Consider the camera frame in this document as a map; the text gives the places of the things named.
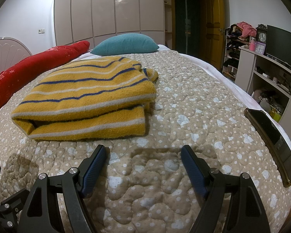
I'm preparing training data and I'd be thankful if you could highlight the black television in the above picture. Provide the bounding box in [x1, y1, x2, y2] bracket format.
[265, 25, 291, 70]

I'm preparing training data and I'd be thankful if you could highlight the yellow wooden door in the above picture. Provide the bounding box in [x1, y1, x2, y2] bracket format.
[201, 0, 225, 70]

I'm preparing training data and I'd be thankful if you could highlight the white bed sheet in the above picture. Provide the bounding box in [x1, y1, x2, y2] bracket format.
[73, 44, 291, 148]

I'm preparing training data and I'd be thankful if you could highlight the white shelf cabinet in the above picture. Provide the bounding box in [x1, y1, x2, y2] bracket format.
[234, 46, 291, 141]

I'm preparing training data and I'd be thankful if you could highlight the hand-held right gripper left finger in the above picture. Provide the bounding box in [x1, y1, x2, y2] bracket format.
[17, 144, 107, 233]

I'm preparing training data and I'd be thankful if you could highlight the yellow striped sweater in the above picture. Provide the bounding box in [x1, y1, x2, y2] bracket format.
[11, 56, 159, 141]

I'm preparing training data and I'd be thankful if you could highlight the pale shell-shaped headboard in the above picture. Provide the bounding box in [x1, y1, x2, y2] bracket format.
[0, 37, 33, 77]

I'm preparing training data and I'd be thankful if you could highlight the yellow bottle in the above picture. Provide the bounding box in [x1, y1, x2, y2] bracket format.
[269, 109, 282, 123]

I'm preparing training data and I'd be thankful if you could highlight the beige quilted bedspread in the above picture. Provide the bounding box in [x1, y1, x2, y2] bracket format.
[0, 50, 291, 233]

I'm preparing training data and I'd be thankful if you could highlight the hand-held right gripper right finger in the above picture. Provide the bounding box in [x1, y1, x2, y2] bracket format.
[181, 145, 267, 233]

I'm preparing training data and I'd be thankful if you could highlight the red patterned quilt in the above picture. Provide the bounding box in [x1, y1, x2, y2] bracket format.
[0, 40, 91, 116]

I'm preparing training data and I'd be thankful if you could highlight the shoe rack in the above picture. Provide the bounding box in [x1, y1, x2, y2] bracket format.
[222, 25, 250, 79]

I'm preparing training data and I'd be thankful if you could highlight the beige panelled wardrobe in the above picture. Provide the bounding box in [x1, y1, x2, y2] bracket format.
[54, 0, 172, 51]

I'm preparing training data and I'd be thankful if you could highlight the teal pillow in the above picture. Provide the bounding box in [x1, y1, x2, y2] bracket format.
[90, 33, 160, 56]

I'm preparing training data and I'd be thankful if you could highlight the dark ornate table clock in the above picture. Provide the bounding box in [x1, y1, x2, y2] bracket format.
[256, 24, 268, 43]

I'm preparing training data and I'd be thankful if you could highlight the smartphone in clear case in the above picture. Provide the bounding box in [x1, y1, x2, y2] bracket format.
[244, 108, 291, 188]

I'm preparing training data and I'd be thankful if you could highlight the dark sliding door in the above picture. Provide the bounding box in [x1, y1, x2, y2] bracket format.
[173, 0, 204, 56]

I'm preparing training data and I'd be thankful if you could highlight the purple alarm clock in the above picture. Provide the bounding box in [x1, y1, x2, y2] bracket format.
[255, 41, 267, 55]

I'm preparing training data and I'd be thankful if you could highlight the pile of pink clothes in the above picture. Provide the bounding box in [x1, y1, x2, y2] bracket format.
[236, 21, 257, 38]

